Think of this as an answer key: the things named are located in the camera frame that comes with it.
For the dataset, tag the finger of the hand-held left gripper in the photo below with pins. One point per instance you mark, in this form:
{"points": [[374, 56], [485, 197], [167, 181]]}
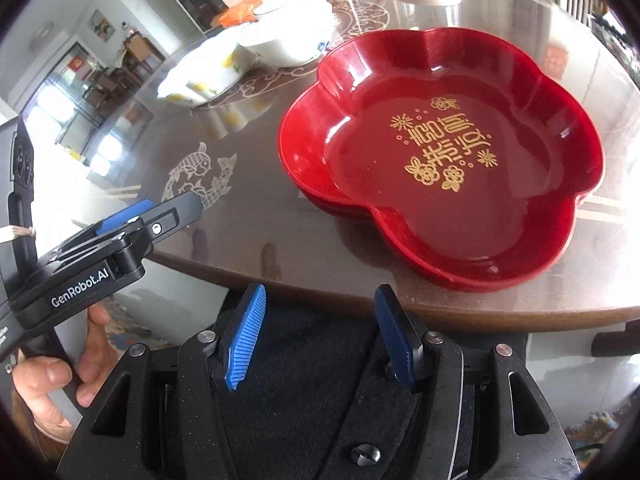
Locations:
{"points": [[122, 215], [170, 215]]}

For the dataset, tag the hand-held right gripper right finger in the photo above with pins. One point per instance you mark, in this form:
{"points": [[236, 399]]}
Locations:
{"points": [[400, 340]]}

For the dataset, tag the scalloped bowl with lemon print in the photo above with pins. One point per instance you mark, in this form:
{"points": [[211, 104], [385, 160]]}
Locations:
{"points": [[210, 67]]}

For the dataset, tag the framed wall picture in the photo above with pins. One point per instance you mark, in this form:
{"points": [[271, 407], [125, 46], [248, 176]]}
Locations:
{"points": [[101, 25]]}

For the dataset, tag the colourful rug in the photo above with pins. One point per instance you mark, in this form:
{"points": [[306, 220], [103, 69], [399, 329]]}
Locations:
{"points": [[127, 332]]}

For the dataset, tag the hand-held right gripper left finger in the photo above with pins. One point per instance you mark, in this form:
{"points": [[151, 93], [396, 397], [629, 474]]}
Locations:
{"points": [[245, 340]]}

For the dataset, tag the white bowl with blue flowers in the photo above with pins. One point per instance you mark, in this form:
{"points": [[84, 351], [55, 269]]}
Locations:
{"points": [[285, 45]]}

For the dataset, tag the person's dark trousers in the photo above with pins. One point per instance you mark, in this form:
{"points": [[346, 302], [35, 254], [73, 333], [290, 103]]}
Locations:
{"points": [[310, 340]]}

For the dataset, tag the ceiling lamp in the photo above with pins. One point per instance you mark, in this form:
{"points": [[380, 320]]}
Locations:
{"points": [[41, 35]]}

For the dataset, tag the orange tissue pack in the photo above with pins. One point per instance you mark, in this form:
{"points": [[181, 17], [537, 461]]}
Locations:
{"points": [[235, 12]]}

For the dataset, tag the person's left hand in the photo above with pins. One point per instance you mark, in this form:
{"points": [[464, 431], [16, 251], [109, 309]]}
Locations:
{"points": [[45, 390]]}

